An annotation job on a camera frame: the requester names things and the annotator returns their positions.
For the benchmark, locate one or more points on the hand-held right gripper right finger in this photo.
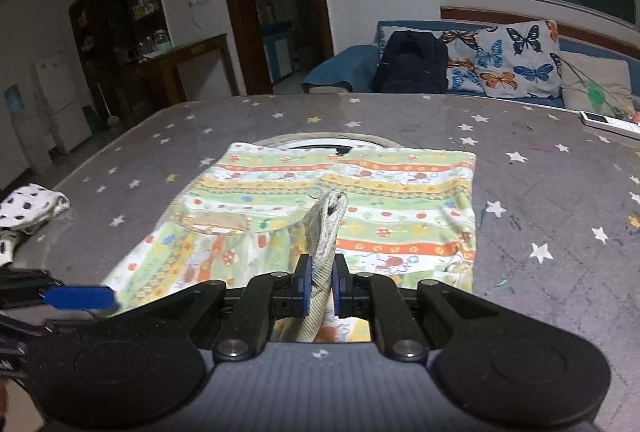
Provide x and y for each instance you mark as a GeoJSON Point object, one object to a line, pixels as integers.
{"type": "Point", "coordinates": [336, 293]}

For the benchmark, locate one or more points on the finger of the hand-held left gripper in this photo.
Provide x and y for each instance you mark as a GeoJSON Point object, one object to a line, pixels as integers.
{"type": "Point", "coordinates": [20, 327]}
{"type": "Point", "coordinates": [80, 297]}

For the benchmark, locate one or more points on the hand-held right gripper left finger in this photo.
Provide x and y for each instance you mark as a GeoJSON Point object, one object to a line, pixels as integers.
{"type": "Point", "coordinates": [305, 288]}

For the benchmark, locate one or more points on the colourful striped printed pants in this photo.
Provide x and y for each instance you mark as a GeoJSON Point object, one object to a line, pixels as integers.
{"type": "Point", "coordinates": [400, 192]}

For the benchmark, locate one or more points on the white black-dotted cloth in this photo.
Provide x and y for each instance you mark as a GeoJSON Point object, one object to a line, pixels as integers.
{"type": "Point", "coordinates": [27, 207]}

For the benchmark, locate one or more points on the white water dispenser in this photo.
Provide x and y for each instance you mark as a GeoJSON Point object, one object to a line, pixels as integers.
{"type": "Point", "coordinates": [12, 122]}

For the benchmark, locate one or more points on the white refrigerator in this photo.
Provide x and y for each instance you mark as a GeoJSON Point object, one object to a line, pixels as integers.
{"type": "Point", "coordinates": [60, 107]}

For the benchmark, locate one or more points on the blue sofa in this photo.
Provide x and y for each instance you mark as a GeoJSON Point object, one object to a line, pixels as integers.
{"type": "Point", "coordinates": [340, 67]}

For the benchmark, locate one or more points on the white blue chest freezer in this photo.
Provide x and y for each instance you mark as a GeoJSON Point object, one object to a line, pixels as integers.
{"type": "Point", "coordinates": [278, 49]}

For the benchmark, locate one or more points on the black backpack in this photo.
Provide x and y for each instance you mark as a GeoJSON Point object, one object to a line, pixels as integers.
{"type": "Point", "coordinates": [412, 62]}

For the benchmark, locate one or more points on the grey star-printed sheet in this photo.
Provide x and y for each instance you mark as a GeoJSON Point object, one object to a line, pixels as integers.
{"type": "Point", "coordinates": [550, 172]}

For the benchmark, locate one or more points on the dark wooden side table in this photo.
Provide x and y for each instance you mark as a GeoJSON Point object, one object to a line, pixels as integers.
{"type": "Point", "coordinates": [170, 62]}

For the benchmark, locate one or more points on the small butterfly print pillow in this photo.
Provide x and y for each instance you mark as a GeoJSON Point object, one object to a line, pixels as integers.
{"type": "Point", "coordinates": [462, 67]}

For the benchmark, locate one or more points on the glass jar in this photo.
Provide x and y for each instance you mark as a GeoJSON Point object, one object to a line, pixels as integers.
{"type": "Point", "coordinates": [161, 42]}

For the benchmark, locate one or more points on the dark wooden shelf cabinet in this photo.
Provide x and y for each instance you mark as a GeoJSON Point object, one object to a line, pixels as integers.
{"type": "Point", "coordinates": [107, 22]}

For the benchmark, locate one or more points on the large butterfly print pillow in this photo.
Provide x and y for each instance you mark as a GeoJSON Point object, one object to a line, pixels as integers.
{"type": "Point", "coordinates": [525, 62]}

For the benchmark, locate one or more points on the white remote control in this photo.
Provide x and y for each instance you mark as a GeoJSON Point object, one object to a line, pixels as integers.
{"type": "Point", "coordinates": [607, 121]}

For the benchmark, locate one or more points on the beige pillow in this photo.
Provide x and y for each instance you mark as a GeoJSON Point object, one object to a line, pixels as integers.
{"type": "Point", "coordinates": [582, 82]}

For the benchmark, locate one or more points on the green feather wand toy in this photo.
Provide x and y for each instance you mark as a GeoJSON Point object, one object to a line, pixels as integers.
{"type": "Point", "coordinates": [596, 93]}

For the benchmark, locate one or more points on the dark wooden door frame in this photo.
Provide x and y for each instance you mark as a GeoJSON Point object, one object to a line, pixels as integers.
{"type": "Point", "coordinates": [235, 2]}

